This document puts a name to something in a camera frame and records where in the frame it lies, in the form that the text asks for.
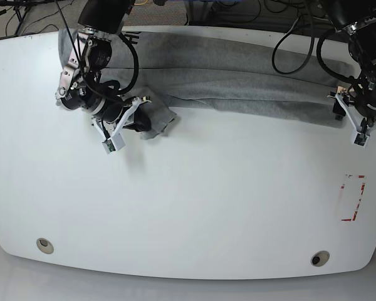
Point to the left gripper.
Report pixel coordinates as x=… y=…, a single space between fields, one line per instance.
x=362 y=115

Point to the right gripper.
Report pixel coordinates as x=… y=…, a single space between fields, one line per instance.
x=107 y=116

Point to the grey t-shirt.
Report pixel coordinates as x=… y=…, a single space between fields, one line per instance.
x=191 y=71

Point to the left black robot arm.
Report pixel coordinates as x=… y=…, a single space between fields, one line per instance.
x=357 y=19

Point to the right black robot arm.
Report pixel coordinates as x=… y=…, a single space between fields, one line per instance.
x=80 y=81

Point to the red tape rectangle marking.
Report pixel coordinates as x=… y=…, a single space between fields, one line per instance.
x=350 y=197

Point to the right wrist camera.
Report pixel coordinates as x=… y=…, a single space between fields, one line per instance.
x=113 y=144

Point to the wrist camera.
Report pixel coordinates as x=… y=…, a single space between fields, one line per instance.
x=360 y=139
x=113 y=144

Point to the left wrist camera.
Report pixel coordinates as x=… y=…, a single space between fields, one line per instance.
x=360 y=139

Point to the right table cable grommet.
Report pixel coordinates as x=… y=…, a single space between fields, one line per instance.
x=319 y=259

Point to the table cable grommet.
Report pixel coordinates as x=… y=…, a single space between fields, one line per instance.
x=45 y=246
x=319 y=259

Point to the left table cable grommet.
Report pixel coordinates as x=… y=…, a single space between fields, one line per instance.
x=45 y=246

